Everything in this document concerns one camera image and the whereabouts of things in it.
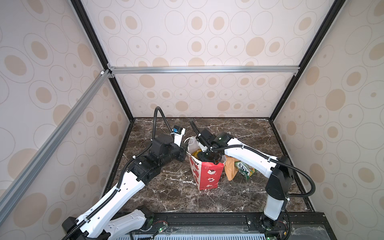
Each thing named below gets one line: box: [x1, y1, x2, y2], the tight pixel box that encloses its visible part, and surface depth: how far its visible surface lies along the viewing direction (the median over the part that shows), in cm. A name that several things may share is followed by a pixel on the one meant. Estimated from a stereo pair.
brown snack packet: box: [224, 155, 241, 181], surface depth 87 cm
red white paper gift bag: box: [186, 137, 226, 191], surface depth 73 cm
